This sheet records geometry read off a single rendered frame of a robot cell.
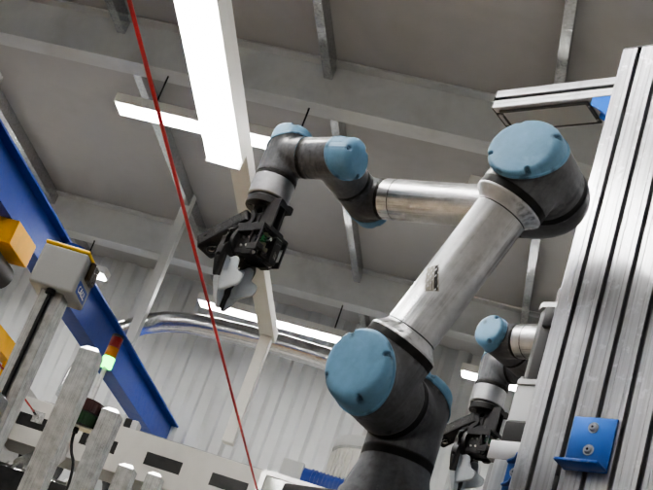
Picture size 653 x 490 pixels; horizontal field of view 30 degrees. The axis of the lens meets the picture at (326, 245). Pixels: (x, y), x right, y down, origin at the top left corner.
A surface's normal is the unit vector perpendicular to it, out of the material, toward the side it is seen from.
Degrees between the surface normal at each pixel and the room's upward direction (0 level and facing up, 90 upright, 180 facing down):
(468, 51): 180
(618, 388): 90
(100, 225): 90
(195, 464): 90
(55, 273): 90
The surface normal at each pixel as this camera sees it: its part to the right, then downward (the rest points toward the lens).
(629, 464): -0.55, -0.51
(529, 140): -0.36, -0.62
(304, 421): -0.08, -0.46
